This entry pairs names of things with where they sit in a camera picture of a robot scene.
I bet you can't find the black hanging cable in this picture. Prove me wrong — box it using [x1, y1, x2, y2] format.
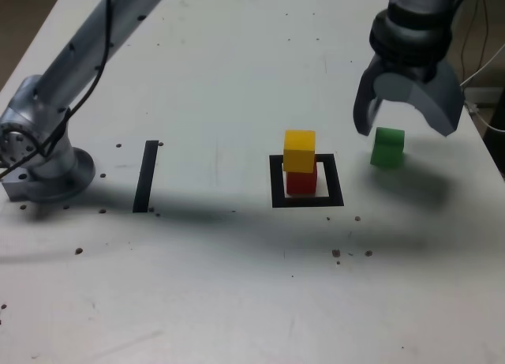
[459, 0, 490, 84]

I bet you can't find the black tape square outline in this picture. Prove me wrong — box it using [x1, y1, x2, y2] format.
[268, 153, 345, 209]

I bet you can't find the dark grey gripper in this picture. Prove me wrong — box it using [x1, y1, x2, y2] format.
[353, 54, 464, 139]

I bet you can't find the black tape strip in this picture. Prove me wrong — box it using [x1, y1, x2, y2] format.
[132, 140, 159, 214]

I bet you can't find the white cable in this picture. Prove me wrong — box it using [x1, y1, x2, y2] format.
[455, 43, 505, 133]

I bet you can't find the red cube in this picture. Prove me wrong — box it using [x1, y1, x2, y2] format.
[286, 165, 319, 195]

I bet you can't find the green cube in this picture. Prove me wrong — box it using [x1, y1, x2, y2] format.
[369, 126, 406, 170]

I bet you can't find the yellow cube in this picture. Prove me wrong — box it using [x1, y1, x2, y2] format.
[282, 129, 317, 174]

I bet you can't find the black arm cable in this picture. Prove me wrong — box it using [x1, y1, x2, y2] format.
[0, 0, 119, 179]

